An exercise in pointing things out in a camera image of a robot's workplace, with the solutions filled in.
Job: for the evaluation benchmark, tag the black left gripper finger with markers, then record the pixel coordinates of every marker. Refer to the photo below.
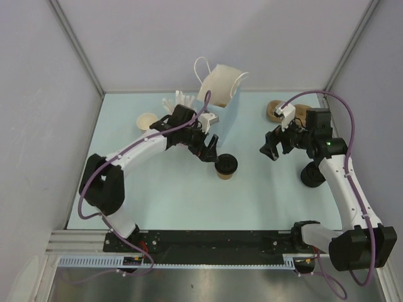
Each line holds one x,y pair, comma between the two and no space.
211,148
209,155

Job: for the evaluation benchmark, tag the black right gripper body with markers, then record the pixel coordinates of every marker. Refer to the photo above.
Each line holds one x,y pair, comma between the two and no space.
293,137

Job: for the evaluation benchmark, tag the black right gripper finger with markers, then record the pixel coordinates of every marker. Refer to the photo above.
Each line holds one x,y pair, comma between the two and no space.
272,153
271,140

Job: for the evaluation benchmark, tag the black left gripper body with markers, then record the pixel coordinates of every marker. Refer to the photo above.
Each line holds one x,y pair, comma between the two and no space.
194,139

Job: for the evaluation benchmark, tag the black plastic cup lid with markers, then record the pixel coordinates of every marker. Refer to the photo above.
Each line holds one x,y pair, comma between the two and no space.
226,164

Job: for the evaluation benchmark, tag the white and blue paper bag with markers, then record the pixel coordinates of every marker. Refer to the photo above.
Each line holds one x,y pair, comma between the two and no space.
224,84

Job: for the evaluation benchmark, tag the single brown paper cup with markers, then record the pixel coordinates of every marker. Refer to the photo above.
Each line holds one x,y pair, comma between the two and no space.
225,175

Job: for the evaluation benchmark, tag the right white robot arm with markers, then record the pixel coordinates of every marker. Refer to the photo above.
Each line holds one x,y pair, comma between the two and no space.
340,195

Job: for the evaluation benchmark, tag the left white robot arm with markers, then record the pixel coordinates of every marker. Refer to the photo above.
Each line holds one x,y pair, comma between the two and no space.
103,182

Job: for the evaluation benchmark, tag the bundle of wrapped white straws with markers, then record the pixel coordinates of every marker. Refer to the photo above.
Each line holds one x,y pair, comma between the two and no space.
180,98

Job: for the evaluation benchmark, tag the stack of brown paper cups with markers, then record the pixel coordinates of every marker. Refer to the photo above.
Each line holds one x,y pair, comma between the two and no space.
145,120

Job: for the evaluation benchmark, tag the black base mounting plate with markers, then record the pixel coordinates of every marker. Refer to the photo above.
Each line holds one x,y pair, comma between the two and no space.
219,247

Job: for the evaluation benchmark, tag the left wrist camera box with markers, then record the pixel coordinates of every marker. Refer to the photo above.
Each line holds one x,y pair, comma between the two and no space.
207,119

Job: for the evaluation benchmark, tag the aluminium frame rail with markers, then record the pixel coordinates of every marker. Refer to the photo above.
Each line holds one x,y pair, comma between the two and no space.
105,249

